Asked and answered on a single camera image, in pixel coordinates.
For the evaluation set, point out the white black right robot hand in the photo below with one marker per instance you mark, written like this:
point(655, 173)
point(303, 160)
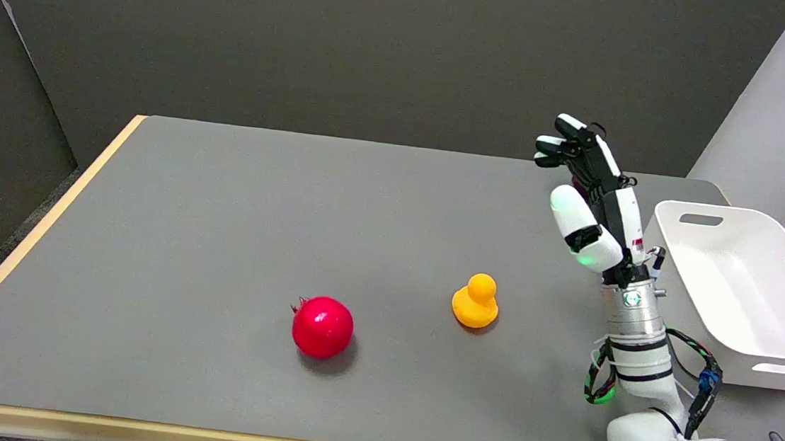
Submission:
point(595, 224)

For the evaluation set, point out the yellow rubber duck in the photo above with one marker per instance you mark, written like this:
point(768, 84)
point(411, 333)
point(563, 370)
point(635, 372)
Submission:
point(475, 302)

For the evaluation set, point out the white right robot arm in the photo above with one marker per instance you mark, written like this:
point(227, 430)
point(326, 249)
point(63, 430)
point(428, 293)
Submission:
point(660, 414)

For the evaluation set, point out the white plastic bin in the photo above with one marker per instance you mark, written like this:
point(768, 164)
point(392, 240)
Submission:
point(741, 294)

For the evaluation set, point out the red pomegranate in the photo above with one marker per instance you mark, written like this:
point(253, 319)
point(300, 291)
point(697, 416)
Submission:
point(322, 326)

